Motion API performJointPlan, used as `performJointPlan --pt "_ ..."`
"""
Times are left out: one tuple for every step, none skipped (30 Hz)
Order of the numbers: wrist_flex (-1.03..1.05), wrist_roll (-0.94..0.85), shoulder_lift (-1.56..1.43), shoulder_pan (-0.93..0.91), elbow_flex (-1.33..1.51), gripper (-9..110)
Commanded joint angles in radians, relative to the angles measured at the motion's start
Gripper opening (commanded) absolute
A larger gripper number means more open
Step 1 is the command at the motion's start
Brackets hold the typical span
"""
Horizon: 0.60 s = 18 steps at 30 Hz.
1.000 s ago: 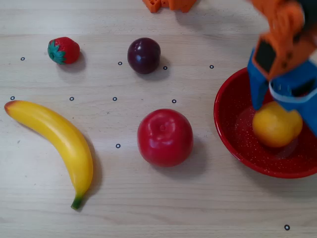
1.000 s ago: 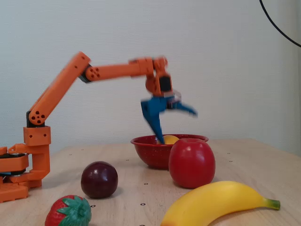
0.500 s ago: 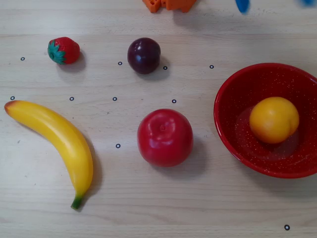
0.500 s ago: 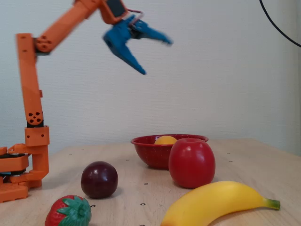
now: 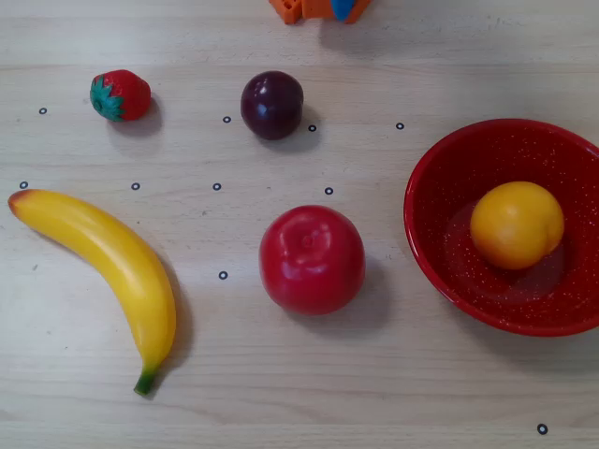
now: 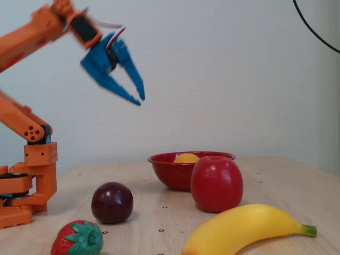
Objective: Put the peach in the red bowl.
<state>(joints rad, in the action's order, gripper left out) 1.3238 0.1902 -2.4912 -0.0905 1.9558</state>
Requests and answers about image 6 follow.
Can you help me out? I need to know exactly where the red speckled bowl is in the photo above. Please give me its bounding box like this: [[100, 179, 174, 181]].
[[147, 151, 236, 192]]

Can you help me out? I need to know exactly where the yellow toy banana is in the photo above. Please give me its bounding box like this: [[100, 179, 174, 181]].
[[181, 203, 317, 255]]

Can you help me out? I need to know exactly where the yellow orange toy peach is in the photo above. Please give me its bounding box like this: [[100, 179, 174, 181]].
[[173, 153, 200, 164]]

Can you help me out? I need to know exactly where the red toy strawberry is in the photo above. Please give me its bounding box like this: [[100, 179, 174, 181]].
[[50, 219, 104, 255]]

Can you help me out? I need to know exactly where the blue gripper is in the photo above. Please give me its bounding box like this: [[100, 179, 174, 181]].
[[80, 33, 146, 106]]

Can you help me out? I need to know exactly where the dark purple toy plum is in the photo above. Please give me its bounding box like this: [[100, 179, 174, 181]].
[[91, 182, 134, 224]]

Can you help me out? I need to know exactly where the black hanging cable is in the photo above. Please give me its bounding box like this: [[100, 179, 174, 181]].
[[293, 0, 340, 54]]

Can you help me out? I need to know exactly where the white red black gripper cable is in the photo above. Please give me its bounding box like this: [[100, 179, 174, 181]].
[[92, 18, 126, 50]]

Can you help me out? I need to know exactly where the red toy apple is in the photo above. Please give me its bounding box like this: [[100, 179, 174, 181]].
[[190, 156, 244, 213]]

